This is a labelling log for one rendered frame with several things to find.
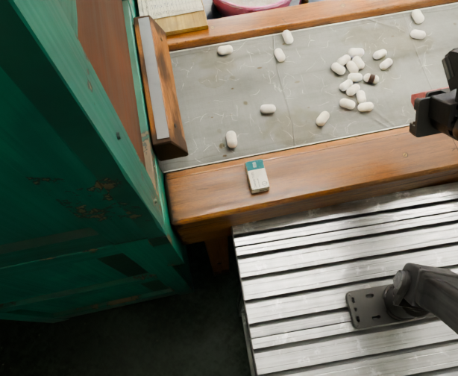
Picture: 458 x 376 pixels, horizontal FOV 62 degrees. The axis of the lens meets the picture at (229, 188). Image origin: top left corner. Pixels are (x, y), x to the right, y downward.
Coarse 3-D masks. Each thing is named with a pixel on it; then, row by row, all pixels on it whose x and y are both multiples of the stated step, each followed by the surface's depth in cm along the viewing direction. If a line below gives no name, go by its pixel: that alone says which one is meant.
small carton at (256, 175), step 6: (246, 162) 74; (252, 162) 74; (258, 162) 74; (246, 168) 74; (252, 168) 74; (258, 168) 74; (264, 168) 74; (252, 174) 73; (258, 174) 73; (264, 174) 73; (252, 180) 73; (258, 180) 73; (264, 180) 73; (252, 186) 72; (258, 186) 72; (264, 186) 72; (252, 192) 73
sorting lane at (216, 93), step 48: (192, 48) 89; (240, 48) 90; (288, 48) 89; (336, 48) 89; (384, 48) 89; (432, 48) 89; (192, 96) 85; (240, 96) 85; (288, 96) 85; (336, 96) 85; (384, 96) 84; (192, 144) 81; (240, 144) 81; (288, 144) 80
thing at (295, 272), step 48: (432, 192) 84; (240, 240) 80; (288, 240) 80; (336, 240) 82; (384, 240) 80; (432, 240) 80; (288, 288) 77; (336, 288) 78; (288, 336) 73; (336, 336) 75; (384, 336) 73; (432, 336) 73
